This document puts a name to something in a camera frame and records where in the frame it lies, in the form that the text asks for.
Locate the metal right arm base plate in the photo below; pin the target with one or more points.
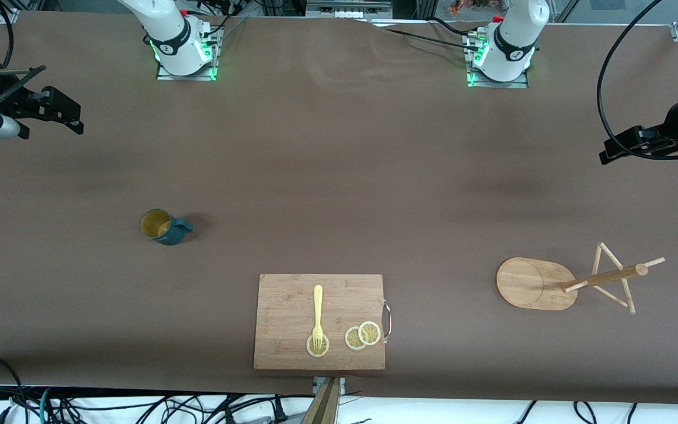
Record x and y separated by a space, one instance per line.
198 76

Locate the black power plug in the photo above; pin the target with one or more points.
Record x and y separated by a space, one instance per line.
280 412

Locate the wooden cutting board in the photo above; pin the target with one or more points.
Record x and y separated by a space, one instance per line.
286 312

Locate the lemon slice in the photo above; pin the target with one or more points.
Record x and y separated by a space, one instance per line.
352 340
318 352
369 333

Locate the teal ribbed cup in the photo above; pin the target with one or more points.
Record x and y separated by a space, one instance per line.
155 225

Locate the wooden post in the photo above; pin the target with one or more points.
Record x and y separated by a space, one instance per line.
322 409

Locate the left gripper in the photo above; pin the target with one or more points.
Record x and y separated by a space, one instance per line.
676 124

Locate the yellow plastic fork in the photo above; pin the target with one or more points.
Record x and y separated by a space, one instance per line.
318 306

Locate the orange background clutter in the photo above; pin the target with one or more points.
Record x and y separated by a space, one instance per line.
468 6

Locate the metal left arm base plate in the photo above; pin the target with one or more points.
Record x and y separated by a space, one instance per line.
495 84

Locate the brown table cover mat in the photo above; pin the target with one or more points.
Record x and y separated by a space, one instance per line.
139 324

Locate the metal bracket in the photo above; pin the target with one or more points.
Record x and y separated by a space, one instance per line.
317 384

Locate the wooden cup rack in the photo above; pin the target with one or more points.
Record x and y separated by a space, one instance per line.
527 282

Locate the grey power strip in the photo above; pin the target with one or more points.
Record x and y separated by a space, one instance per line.
348 10

